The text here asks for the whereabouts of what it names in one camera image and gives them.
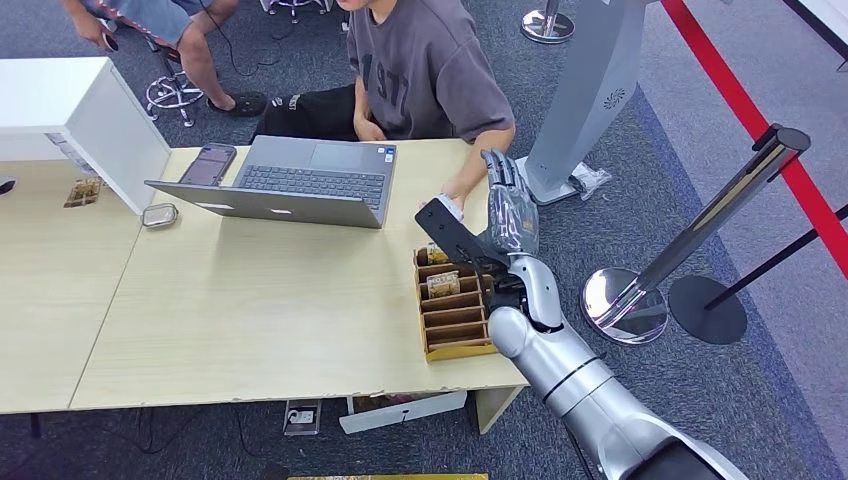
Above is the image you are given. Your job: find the person's right hand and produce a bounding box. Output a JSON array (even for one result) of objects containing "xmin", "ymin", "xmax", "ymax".
[{"xmin": 353, "ymin": 113, "xmax": 389, "ymax": 143}]

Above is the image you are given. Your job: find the person's left hand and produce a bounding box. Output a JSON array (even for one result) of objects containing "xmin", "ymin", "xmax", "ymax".
[{"xmin": 437, "ymin": 180, "xmax": 490, "ymax": 223}]

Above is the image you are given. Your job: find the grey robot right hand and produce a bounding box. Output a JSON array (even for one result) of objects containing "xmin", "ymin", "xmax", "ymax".
[{"xmin": 476, "ymin": 148, "xmax": 541, "ymax": 260}]

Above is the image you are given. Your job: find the person at desk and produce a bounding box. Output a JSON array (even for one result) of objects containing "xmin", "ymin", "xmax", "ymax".
[{"xmin": 251, "ymin": 0, "xmax": 517, "ymax": 223}]

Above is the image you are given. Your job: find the cardboard card organiser box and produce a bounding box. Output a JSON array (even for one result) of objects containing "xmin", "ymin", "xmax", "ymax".
[{"xmin": 413, "ymin": 246, "xmax": 499, "ymax": 364}]

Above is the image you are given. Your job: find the person on stool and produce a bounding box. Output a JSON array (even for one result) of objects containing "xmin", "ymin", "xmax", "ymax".
[{"xmin": 59, "ymin": 0, "xmax": 268, "ymax": 119}]

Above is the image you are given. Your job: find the grey laptop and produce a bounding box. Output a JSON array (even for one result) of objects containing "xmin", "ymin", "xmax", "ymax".
[{"xmin": 145, "ymin": 135, "xmax": 397, "ymax": 231}]

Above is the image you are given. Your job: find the clear plastic bag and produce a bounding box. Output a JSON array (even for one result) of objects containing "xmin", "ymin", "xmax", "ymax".
[{"xmin": 568, "ymin": 163, "xmax": 612, "ymax": 203}]

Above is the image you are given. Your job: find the black sandal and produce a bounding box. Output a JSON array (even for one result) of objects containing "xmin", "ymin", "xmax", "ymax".
[{"xmin": 206, "ymin": 91, "xmax": 268, "ymax": 119}]

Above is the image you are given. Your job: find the chrome chair base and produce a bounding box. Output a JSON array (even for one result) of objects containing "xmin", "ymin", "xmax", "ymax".
[{"xmin": 258, "ymin": 0, "xmax": 333, "ymax": 26}]

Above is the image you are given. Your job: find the grey kiosk stand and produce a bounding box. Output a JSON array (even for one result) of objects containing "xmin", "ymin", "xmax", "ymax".
[{"xmin": 513, "ymin": 0, "xmax": 647, "ymax": 207}]

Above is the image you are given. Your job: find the black smartphone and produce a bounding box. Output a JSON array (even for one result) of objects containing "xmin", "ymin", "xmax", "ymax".
[{"xmin": 178, "ymin": 143, "xmax": 238, "ymax": 188}]

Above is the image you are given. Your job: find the chrome stanchion base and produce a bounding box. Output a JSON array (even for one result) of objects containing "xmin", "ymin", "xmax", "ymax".
[{"xmin": 519, "ymin": 0, "xmax": 576, "ymax": 47}]

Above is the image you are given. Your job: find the wooden table leg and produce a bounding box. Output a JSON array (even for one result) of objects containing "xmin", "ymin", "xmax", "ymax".
[{"xmin": 473, "ymin": 385, "xmax": 525, "ymax": 437}]

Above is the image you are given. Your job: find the chrome stool base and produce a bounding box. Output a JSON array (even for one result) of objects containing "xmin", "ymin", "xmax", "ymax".
[{"xmin": 145, "ymin": 46, "xmax": 207, "ymax": 129}]

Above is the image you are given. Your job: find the white board panel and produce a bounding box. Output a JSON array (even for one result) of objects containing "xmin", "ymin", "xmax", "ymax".
[{"xmin": 339, "ymin": 390, "xmax": 469, "ymax": 437}]

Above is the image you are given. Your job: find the red barrier belt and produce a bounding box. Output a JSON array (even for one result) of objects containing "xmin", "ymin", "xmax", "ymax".
[{"xmin": 659, "ymin": 0, "xmax": 848, "ymax": 280}]

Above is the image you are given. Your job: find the white cabinet box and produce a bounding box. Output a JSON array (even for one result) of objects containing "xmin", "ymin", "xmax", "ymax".
[{"xmin": 0, "ymin": 56, "xmax": 172, "ymax": 217}]

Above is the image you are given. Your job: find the white panel with black edge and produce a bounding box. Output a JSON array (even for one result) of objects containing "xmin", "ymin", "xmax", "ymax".
[{"xmin": 778, "ymin": 0, "xmax": 848, "ymax": 73}]

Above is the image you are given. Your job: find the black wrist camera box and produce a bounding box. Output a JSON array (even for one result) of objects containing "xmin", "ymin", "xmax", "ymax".
[{"xmin": 414, "ymin": 197, "xmax": 511, "ymax": 274}]

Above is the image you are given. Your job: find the black floor cable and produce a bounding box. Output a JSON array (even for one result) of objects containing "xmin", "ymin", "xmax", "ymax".
[{"xmin": 198, "ymin": 0, "xmax": 299, "ymax": 82}]

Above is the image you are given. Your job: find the chrome stanchion post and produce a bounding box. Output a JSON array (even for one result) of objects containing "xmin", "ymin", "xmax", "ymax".
[{"xmin": 580, "ymin": 123, "xmax": 812, "ymax": 347}]

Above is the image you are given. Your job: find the black stanchion post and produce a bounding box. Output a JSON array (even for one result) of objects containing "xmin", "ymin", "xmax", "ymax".
[{"xmin": 667, "ymin": 201, "xmax": 848, "ymax": 346}]

